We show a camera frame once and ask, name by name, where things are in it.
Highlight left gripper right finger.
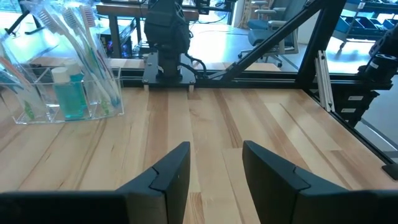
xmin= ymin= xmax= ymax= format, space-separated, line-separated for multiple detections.
xmin=242 ymin=140 xmax=398 ymax=224

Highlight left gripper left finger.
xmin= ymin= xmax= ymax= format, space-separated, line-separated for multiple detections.
xmin=0 ymin=141 xmax=192 ymax=224

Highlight green white toothbrush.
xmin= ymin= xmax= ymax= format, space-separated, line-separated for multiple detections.
xmin=61 ymin=7 xmax=111 ymax=115
xmin=22 ymin=98 xmax=36 ymax=122

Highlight blue white toothbrush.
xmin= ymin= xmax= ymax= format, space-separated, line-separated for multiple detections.
xmin=35 ymin=6 xmax=121 ymax=108
xmin=0 ymin=70 xmax=20 ymax=95

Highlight clear acrylic organizer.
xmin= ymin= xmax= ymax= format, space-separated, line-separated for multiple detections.
xmin=0 ymin=63 xmax=125 ymax=125

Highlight black box white labels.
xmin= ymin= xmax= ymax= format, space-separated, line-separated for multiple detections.
xmin=332 ymin=90 xmax=380 ymax=128

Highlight silver aluminium extrusion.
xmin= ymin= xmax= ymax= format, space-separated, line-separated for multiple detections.
xmin=314 ymin=50 xmax=336 ymax=113

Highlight computer with blue lights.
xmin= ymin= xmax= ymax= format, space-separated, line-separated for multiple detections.
xmin=99 ymin=27 xmax=131 ymax=58

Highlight grey blue office chair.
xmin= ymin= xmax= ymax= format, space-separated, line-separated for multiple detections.
xmin=238 ymin=0 xmax=307 ymax=68

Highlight wooden workbench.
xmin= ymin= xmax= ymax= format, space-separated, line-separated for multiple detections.
xmin=96 ymin=1 xmax=200 ymax=60

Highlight shelf with blue bins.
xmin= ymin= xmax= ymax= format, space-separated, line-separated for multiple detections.
xmin=334 ymin=0 xmax=398 ymax=43

